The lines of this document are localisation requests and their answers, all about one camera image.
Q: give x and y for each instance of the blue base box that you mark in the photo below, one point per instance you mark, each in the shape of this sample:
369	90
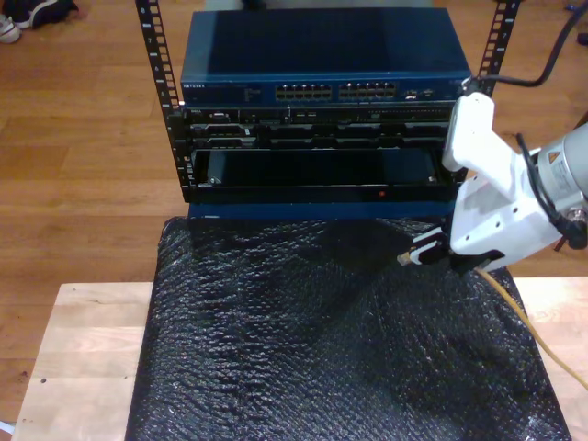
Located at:
321	211

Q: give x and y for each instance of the black perforated rack post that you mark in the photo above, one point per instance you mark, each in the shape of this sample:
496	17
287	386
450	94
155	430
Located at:
498	37
156	46

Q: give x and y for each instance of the blue network switch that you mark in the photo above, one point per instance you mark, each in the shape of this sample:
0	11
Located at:
321	46

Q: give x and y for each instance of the small blue object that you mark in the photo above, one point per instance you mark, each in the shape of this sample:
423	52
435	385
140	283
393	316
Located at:
572	7

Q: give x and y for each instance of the black rack tray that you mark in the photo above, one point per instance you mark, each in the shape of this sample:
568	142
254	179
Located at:
321	193

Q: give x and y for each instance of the black rack server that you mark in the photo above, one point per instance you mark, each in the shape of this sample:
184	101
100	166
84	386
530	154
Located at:
321	131

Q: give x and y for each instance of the dark sneaker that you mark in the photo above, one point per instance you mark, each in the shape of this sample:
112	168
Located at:
46	11

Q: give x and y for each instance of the black bubble wrap mat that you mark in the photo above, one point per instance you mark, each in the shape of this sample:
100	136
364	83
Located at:
298	344

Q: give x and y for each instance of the white sneaker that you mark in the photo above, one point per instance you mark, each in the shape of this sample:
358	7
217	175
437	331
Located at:
8	30

